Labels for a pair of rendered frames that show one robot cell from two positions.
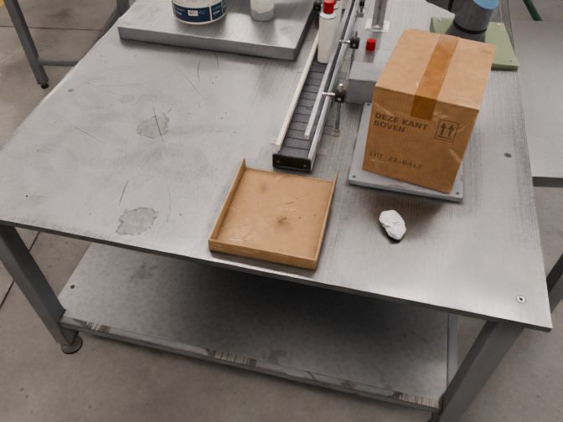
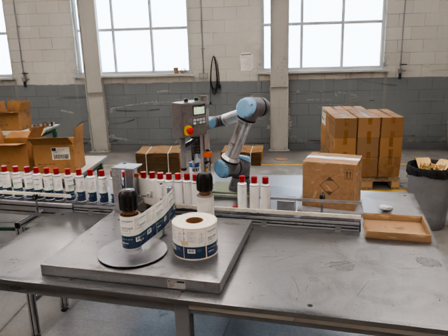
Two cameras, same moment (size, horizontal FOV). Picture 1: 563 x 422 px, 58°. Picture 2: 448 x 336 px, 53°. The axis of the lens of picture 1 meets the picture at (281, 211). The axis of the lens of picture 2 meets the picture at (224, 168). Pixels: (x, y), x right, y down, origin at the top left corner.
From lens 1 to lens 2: 276 cm
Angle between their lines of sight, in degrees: 78
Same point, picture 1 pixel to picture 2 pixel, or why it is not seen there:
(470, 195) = not seen: hidden behind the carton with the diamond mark
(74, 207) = (434, 281)
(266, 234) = (409, 231)
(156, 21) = (212, 266)
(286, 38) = (240, 222)
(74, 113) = (341, 298)
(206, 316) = not seen: outside the picture
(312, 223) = (395, 223)
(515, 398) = not seen: hidden behind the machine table
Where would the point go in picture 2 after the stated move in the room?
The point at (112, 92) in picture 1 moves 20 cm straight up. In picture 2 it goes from (307, 285) to (307, 239)
